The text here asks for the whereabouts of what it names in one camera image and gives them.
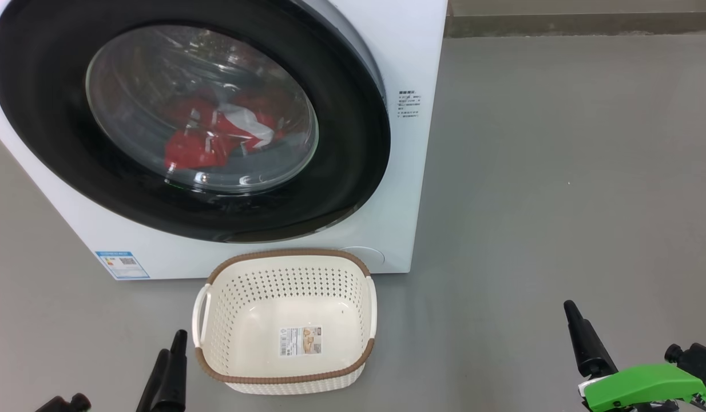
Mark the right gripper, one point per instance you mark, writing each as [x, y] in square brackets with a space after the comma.
[639, 386]

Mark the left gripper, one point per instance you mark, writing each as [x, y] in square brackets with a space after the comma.
[67, 403]

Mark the red and white garment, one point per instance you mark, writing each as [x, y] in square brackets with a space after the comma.
[193, 151]

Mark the black round glass washer door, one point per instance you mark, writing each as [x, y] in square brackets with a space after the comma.
[341, 171]

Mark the cream perforated basket brown rim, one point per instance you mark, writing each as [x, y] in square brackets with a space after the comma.
[256, 297]

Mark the white printed warning label sticker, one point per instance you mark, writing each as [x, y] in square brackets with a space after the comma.
[300, 341]

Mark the white front-load washing machine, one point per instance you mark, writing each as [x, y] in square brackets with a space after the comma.
[399, 189]

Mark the blue energy label sticker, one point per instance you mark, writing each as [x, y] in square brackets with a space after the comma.
[122, 265]

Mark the round white filter cover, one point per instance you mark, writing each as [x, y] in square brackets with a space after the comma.
[367, 256]

